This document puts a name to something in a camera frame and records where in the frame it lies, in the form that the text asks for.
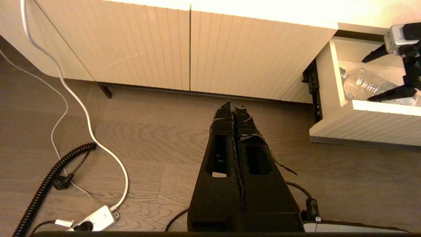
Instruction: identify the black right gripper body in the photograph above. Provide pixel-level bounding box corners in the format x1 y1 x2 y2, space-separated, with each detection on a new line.
399 45 421 91

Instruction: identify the white power strip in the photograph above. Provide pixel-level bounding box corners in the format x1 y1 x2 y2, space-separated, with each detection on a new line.
70 206 120 231

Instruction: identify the black coiled cable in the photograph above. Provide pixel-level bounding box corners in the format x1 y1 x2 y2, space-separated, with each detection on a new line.
12 143 98 237

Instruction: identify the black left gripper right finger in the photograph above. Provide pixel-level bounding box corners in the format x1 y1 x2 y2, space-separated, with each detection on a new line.
234 105 305 231

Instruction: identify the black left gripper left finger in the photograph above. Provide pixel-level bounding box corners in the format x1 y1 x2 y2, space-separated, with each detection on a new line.
186 100 245 231

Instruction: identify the white slatted drawer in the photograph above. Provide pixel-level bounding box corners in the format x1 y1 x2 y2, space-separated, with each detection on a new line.
309 36 421 152

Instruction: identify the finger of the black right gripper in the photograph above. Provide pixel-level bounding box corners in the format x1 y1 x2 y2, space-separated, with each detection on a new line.
361 43 392 64
367 86 417 102

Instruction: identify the black drawer slide rail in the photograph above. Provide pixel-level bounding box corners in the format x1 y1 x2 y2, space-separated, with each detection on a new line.
302 59 324 124

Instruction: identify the black plug in adapter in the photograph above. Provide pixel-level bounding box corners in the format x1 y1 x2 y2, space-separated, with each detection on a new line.
31 221 94 236

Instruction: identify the clear plastic water bottle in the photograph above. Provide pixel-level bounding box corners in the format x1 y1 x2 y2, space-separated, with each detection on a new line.
340 67 421 107

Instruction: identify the long white tv cabinet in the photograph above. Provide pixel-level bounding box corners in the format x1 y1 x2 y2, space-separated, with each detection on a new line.
0 0 421 104

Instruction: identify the thin white cable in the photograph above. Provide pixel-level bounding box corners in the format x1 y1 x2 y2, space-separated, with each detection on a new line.
0 49 96 206

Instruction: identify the black plug with thin cord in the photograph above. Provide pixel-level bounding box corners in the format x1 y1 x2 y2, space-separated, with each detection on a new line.
53 149 92 191

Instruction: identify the thick white cable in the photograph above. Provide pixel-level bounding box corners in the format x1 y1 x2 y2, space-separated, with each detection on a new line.
20 0 129 211

